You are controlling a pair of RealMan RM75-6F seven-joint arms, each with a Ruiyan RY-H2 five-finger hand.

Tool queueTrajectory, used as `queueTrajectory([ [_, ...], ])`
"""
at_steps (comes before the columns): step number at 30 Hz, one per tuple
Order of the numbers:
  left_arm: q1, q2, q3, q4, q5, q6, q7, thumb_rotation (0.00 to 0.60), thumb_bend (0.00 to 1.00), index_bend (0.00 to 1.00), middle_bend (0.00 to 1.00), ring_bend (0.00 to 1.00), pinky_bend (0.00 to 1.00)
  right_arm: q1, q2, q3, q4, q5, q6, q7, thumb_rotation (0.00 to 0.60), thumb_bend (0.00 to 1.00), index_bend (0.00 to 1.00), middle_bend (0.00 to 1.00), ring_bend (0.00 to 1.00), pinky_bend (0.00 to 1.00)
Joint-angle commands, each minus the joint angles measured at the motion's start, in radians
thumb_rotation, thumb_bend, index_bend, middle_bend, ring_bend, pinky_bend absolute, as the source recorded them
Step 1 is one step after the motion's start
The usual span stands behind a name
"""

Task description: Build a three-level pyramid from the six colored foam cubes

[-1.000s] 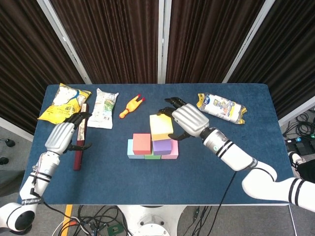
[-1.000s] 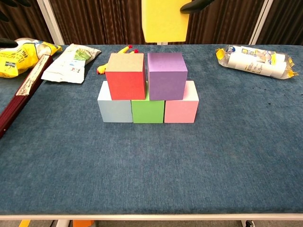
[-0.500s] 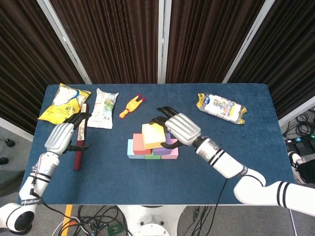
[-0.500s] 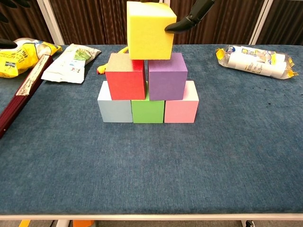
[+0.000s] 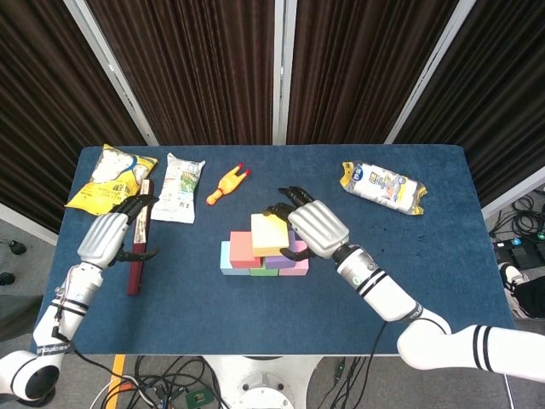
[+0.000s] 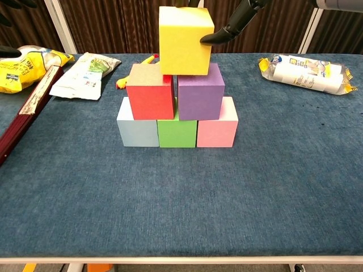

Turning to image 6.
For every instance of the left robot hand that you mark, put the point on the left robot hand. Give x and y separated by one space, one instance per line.
8 52

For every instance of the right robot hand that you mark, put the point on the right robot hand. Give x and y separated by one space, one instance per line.
235 25

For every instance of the yellow foam cube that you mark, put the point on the yellow foam cube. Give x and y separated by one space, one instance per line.
184 42

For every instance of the purple foam cube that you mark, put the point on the purple foam cube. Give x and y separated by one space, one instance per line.
200 99

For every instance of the pink foam cube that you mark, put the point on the pink foam cube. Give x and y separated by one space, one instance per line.
217 133

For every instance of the red foam cube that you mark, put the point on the red foam cube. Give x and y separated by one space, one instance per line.
150 102

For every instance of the green foam cube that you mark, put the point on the green foam cube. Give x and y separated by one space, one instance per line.
177 133

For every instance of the light blue foam cube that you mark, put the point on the light blue foam cube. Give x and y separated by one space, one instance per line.
139 133

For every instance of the yellow popcorn snack bag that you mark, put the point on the yellow popcorn snack bag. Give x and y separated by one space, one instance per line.
25 71

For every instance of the brown curtain panel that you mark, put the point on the brown curtain panel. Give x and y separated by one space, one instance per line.
113 25
269 31
340 31
34 28

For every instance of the white snack bag green print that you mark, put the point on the white snack bag green print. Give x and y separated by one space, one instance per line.
82 79

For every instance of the white yellow snack packet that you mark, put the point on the white yellow snack packet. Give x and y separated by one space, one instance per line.
306 75

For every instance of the yellow rubber chicken toy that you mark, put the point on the yellow rubber chicken toy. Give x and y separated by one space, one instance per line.
122 82

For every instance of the blue table cloth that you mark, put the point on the blue table cloth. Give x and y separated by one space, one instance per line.
181 198

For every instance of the white partition post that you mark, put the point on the white partition post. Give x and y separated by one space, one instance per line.
61 28
313 28
200 3

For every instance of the white table frame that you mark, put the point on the white table frame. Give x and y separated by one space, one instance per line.
198 260

